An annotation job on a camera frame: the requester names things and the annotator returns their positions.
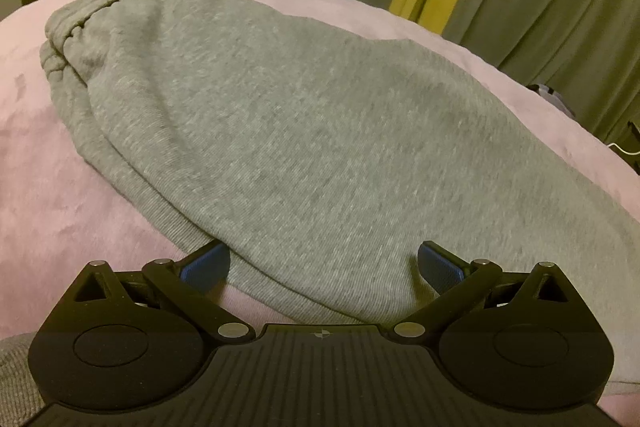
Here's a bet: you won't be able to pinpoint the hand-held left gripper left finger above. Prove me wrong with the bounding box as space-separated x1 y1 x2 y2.
74 241 256 343

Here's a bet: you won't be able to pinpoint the pink plush blanket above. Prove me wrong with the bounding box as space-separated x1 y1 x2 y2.
0 0 640 427

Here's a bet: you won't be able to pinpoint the grey sweat pants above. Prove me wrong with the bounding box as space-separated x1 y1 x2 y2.
39 0 608 325

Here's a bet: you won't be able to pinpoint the person's grey clothing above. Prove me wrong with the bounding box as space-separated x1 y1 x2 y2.
0 332 53 410

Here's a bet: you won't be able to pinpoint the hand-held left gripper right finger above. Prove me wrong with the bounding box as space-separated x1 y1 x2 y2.
392 241 571 343

